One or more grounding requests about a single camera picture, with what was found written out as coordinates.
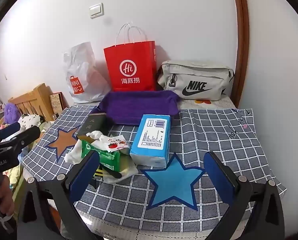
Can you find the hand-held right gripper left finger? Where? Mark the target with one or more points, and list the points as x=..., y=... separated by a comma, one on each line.
x=85, y=175

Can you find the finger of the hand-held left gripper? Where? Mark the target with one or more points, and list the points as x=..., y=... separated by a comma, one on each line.
x=28, y=135
x=11, y=129

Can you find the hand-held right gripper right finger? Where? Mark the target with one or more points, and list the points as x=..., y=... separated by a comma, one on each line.
x=219, y=177

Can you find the green tissue packet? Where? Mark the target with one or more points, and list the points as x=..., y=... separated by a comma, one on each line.
x=108, y=158

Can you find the white red-print wipe packet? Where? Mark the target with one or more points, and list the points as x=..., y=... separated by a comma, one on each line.
x=116, y=143

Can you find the purple fleece tray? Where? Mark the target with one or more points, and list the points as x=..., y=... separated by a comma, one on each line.
x=139, y=105

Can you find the person's left hand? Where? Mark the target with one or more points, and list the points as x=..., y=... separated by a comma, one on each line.
x=5, y=197

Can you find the white spotted plush toy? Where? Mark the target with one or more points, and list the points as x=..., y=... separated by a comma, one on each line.
x=30, y=121

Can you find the yellow black striped packet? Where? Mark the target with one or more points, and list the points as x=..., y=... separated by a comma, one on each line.
x=99, y=173

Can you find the purple plush toy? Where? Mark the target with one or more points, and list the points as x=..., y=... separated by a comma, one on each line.
x=11, y=111

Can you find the wooden headboard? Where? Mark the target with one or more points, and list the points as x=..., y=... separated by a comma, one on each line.
x=36, y=97

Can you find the grey checked star blanket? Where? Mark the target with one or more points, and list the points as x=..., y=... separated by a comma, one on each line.
x=214, y=135

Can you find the brown patterned box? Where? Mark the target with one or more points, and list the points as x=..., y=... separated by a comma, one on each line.
x=56, y=102

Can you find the dark green box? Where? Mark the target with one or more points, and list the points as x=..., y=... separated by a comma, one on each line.
x=91, y=125

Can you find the white printed bed sheet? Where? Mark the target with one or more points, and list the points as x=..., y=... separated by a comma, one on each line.
x=214, y=103

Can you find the blue tissue pack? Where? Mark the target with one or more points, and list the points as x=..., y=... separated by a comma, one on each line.
x=151, y=137

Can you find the white plastic shopping bag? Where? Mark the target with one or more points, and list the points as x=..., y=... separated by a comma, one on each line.
x=82, y=80

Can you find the grey waist bag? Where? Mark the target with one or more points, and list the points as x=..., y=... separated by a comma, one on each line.
x=196, y=80

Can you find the red paper bag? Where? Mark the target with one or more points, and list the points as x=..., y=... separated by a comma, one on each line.
x=130, y=67

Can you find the white light switch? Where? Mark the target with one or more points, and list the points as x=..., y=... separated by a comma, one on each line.
x=96, y=10

